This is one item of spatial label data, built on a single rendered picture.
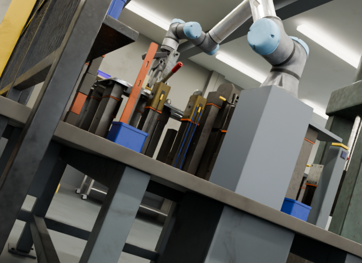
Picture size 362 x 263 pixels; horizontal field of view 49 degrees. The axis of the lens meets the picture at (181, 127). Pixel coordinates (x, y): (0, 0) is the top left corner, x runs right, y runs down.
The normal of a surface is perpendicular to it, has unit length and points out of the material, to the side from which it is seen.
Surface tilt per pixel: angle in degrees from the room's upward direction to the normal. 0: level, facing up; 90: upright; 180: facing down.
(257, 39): 96
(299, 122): 90
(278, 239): 90
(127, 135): 90
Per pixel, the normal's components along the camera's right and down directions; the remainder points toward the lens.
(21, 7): 0.47, 0.03
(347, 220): 0.16, -0.13
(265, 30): -0.69, -0.26
